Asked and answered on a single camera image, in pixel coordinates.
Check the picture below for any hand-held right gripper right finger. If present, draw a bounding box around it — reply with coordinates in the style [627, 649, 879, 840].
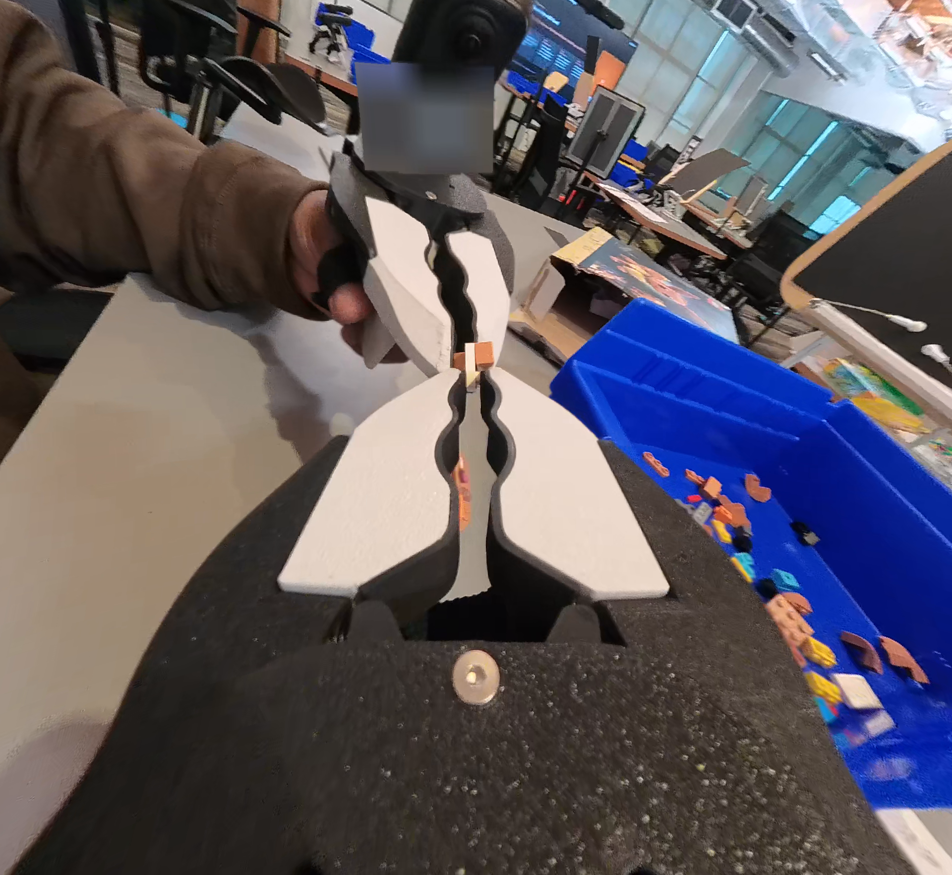
[479, 368, 672, 602]

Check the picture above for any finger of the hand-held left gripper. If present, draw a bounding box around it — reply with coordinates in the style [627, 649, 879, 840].
[445, 230, 513, 364]
[362, 195, 456, 379]

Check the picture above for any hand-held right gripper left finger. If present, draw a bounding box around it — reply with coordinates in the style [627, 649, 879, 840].
[277, 368, 464, 597]

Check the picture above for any brown curved brick with tile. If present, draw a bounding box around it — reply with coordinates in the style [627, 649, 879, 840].
[454, 341, 495, 392]

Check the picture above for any brown brick-built toy animal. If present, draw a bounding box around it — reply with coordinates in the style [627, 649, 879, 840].
[452, 452, 473, 532]

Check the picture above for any pile of toy bricks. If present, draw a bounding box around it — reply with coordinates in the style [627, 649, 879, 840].
[643, 451, 931, 750]

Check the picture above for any blue plastic bin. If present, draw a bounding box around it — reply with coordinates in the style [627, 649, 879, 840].
[550, 298, 952, 811]

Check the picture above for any person's left forearm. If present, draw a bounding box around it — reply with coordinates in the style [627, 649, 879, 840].
[0, 0, 328, 321]

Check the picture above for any cardboard box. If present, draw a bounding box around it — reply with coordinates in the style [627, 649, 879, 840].
[509, 226, 741, 366]

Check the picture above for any black framed grey screen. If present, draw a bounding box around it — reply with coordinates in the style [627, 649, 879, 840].
[569, 85, 647, 180]

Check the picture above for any black office chair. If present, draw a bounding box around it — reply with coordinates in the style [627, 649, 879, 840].
[130, 0, 328, 141]

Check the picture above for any black wood-edged divider panel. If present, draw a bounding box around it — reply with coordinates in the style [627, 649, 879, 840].
[781, 142, 952, 370]

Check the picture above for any large dark wall screen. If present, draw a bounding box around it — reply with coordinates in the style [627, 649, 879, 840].
[506, 0, 641, 96]

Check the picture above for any white metal frame rail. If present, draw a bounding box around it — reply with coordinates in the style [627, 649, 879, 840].
[807, 298, 952, 422]

